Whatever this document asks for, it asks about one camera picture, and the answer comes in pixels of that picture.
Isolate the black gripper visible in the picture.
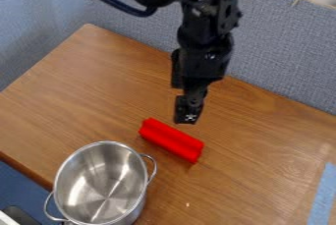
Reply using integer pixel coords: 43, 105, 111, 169
170, 40, 233, 125

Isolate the red plastic block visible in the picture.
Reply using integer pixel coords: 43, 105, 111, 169
138, 118, 205, 163

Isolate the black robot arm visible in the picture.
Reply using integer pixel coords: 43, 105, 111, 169
99, 0, 242, 125

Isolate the dark object bottom left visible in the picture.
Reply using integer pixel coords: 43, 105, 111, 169
1, 205, 41, 225

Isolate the grey fabric divider panel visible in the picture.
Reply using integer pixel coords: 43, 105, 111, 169
87, 0, 336, 115

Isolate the blue tape strip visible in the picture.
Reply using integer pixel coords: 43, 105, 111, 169
306, 163, 336, 225

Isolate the metal pot with handles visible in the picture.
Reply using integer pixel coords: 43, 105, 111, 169
42, 141, 157, 225

